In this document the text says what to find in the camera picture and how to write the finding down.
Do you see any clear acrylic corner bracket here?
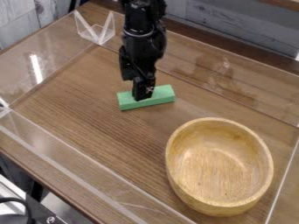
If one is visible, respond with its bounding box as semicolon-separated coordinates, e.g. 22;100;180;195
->
74;10;117;46

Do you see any black metal bracket with screw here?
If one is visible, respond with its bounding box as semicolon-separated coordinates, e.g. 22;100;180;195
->
34;211;70;224

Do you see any clear acrylic tray wall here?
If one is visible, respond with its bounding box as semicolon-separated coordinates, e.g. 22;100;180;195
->
0;16;299;224

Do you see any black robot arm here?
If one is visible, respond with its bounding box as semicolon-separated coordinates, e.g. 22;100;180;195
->
119;0;167;102

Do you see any light wooden bowl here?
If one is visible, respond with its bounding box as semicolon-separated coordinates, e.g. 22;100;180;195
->
165;117;276;217

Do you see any black cable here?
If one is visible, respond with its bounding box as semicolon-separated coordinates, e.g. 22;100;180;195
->
0;196;43;224

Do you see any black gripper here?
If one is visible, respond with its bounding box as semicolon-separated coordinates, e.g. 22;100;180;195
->
118;24;169;102

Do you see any green rectangular block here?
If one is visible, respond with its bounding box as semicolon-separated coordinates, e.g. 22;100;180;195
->
117;84;176;111

